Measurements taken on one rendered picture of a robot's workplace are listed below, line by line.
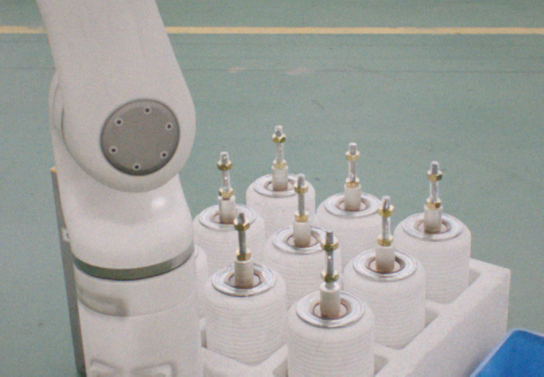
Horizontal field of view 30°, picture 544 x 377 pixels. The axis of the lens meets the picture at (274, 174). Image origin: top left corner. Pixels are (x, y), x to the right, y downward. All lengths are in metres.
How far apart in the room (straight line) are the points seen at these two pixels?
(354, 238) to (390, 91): 1.26
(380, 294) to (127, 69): 0.58
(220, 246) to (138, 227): 0.55
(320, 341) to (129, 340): 0.36
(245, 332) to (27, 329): 0.54
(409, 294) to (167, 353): 0.46
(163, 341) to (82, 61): 0.23
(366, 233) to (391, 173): 0.76
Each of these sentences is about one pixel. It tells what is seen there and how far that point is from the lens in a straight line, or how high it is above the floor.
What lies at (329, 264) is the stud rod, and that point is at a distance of 1.07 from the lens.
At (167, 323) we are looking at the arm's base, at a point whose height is 0.43.
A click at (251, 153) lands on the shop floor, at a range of 2.17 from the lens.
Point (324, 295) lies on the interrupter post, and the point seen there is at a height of 0.27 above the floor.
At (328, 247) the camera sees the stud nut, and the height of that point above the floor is 0.33.
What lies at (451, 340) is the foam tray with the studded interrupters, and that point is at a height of 0.16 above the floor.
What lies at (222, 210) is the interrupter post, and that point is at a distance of 1.30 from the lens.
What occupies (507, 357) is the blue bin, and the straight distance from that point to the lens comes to 1.34.
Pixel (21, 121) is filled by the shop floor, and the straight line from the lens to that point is 2.47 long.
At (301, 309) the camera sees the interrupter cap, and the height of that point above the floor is 0.25.
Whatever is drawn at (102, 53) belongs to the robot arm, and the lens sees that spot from 0.65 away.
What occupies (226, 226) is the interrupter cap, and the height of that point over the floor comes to 0.25.
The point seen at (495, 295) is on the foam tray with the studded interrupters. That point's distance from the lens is 1.33.
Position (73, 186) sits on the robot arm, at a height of 0.53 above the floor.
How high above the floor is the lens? 0.83
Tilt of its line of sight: 24 degrees down
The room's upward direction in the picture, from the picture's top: 2 degrees counter-clockwise
